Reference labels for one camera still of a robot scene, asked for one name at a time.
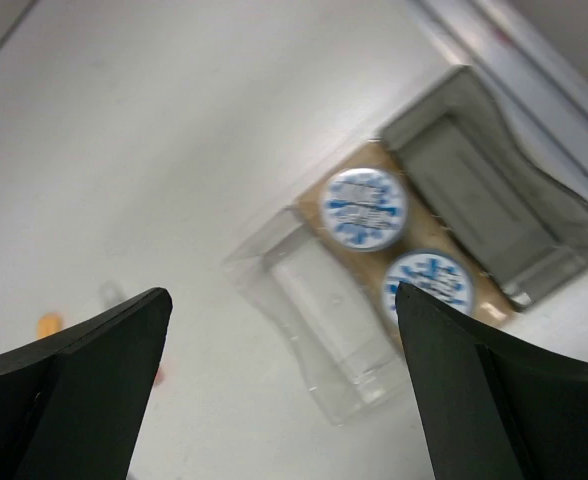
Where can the clear plastic tray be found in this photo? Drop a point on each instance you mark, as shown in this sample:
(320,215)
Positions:
(349,364)

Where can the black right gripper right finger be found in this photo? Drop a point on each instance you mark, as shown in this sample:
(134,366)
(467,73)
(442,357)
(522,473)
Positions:
(492,406)

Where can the wooden tray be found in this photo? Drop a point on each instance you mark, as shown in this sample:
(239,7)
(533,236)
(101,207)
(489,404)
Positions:
(489,305)

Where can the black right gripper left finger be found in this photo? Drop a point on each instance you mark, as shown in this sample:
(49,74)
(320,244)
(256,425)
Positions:
(72,404)

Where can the smoked grey plastic tray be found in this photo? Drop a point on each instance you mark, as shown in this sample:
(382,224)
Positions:
(526,229)

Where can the aluminium side rail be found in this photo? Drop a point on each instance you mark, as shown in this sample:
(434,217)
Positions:
(493,38)

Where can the blue white round jar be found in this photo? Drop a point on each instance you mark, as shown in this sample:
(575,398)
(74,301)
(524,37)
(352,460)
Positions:
(364,209)
(434,272)

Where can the orange highlighter grey cap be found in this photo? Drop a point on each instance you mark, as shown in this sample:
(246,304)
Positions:
(110,294)

